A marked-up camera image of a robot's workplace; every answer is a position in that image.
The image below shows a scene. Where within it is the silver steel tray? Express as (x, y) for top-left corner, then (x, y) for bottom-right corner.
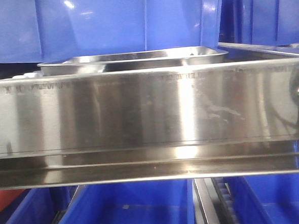
(38, 46), (228, 76)

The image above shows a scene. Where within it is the stainless steel shelf front panel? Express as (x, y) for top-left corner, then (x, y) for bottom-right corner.
(0, 58), (299, 189)

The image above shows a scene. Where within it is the blue bin lower centre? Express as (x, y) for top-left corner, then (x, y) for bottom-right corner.
(58, 179), (195, 224)

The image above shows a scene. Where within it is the blue bin lower right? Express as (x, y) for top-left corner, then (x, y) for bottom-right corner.
(224, 173), (299, 224)

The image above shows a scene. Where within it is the large blue bin upper centre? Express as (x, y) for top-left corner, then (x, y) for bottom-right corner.
(0, 0), (222, 63)

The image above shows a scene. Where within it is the blue ribbed bin upper right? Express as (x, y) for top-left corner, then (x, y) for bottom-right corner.
(219, 0), (299, 46)

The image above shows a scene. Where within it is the blue bin lower left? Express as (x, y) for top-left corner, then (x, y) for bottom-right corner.
(0, 185), (77, 224)

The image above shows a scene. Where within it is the red object lower left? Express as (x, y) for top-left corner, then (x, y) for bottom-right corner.
(0, 189), (26, 213)

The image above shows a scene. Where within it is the roller conveyor rail lower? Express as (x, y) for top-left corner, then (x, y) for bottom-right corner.
(193, 177), (240, 224)

